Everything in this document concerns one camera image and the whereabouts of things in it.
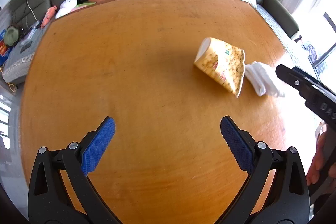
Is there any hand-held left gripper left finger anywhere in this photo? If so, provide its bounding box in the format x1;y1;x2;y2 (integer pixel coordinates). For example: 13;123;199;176
28;117;117;224

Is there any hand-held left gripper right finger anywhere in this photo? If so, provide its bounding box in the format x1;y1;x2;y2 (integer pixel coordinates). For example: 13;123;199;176
218;116;310;224

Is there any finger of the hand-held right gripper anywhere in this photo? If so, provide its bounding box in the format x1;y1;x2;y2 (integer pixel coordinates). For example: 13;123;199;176
276;64;322;101
293;67;336;98

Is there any white tissue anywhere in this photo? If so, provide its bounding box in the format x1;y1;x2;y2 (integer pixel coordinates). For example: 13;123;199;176
244;61;286;97

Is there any crushed yellow paper cup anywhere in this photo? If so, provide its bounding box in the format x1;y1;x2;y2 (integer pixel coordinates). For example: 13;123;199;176
193;37;246;98

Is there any person's right hand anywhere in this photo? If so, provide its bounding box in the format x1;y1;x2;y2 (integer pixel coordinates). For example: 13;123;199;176
306;132;330;186

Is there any dark patterned cloth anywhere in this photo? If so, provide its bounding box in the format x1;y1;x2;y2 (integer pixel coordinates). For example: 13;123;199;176
301;40;319;62

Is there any balcony window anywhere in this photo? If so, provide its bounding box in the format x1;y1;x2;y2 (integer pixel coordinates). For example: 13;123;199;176
312;11;336;69

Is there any grey quilted sofa cover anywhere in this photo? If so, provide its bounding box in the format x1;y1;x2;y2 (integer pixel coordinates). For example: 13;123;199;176
2;22;50;84
256;4;323;77

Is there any clear plastic packet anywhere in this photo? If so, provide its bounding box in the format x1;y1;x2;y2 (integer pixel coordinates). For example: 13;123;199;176
25;21;41;38

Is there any blue shopping bag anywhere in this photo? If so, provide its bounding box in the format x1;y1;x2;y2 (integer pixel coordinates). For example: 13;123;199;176
0;29;10;67

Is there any green hat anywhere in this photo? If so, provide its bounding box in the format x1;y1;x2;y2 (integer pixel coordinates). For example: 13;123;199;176
5;26;21;46

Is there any green booklet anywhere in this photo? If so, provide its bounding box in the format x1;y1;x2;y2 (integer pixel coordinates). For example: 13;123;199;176
75;2;96;10

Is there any white plush toy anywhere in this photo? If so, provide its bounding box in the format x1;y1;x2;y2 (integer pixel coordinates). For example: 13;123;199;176
55;0;78;19

